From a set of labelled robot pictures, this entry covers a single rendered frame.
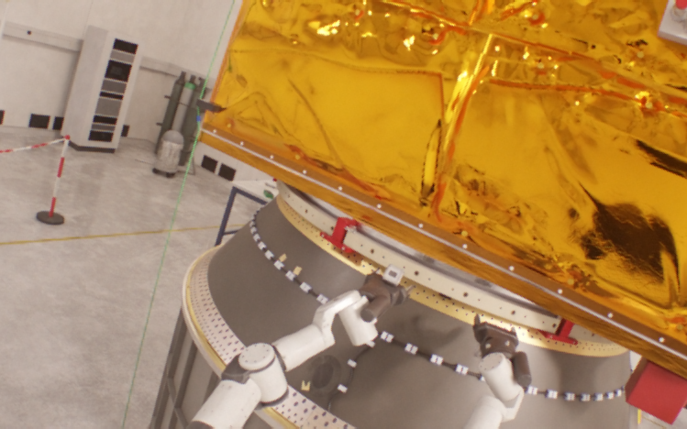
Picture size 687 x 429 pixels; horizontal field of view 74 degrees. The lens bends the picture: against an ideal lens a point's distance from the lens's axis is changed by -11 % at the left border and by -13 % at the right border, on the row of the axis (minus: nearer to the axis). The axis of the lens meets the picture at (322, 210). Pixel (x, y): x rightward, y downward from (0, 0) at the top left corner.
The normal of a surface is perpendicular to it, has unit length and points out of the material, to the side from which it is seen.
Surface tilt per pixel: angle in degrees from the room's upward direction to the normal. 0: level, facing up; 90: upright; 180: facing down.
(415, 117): 88
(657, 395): 90
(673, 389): 90
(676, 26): 90
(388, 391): 62
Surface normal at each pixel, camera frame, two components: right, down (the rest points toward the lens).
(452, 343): -0.05, -0.30
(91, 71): -0.49, 0.03
